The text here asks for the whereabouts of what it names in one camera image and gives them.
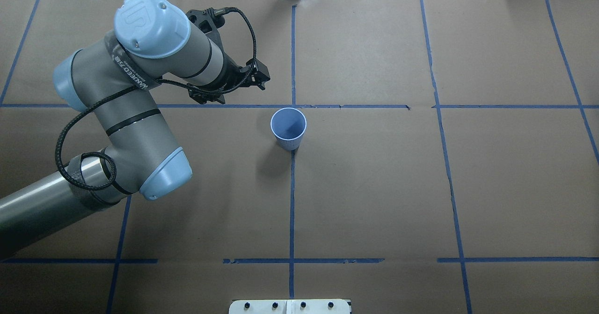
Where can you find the white bracket with screws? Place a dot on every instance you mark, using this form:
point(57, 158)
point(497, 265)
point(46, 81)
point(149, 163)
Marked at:
point(291, 306)

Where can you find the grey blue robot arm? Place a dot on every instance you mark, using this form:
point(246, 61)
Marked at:
point(120, 144)

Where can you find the blue ribbed paper cup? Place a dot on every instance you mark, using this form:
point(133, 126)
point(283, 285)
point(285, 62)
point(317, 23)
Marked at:
point(288, 125)

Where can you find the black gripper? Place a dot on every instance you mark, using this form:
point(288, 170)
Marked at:
point(230, 72)

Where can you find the brown paper table cover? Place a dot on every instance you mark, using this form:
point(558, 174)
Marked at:
point(450, 165)

